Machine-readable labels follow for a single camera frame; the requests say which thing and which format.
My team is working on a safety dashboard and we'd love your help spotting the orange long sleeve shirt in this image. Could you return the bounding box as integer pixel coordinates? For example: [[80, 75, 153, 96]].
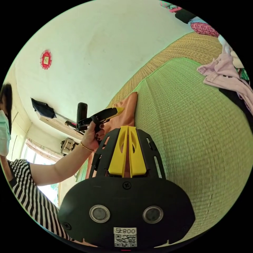
[[85, 91, 139, 179]]

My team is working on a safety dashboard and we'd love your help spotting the bed with woven mat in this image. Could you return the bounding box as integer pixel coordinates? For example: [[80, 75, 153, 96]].
[[75, 32, 253, 247]]

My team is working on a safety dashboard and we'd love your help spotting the pile of clothes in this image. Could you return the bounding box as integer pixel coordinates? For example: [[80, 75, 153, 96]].
[[197, 35, 253, 117], [159, 0, 220, 38]]

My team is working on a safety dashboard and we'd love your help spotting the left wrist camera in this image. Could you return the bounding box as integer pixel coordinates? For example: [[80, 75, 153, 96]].
[[77, 102, 88, 123]]

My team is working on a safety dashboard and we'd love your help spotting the person's body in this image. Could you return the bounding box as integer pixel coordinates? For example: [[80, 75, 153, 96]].
[[0, 83, 75, 241]]

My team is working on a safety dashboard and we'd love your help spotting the window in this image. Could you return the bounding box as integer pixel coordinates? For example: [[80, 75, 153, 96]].
[[20, 138, 61, 208]]

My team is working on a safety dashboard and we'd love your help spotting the person's left hand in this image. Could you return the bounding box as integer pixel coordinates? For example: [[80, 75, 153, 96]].
[[80, 121, 105, 152]]

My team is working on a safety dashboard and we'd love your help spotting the woven basket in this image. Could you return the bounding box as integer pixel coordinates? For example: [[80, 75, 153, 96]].
[[60, 138, 76, 157]]

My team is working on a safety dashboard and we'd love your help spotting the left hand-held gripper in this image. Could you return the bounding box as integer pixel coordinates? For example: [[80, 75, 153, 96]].
[[76, 107, 125, 141]]

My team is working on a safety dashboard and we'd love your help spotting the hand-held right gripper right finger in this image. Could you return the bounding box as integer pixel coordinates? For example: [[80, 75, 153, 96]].
[[128, 125, 147, 178]]

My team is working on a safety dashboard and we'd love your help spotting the person's left forearm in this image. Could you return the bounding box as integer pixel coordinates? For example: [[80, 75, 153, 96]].
[[30, 143, 95, 187]]

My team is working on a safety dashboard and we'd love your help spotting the wooden shelf with black bag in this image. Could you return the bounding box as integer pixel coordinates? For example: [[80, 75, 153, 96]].
[[31, 97, 86, 141]]

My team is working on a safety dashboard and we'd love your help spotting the red round wall ornament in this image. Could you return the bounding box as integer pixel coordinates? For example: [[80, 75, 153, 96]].
[[40, 50, 52, 70]]

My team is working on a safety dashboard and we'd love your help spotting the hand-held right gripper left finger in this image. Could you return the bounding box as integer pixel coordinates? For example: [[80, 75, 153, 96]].
[[108, 125, 129, 176]]

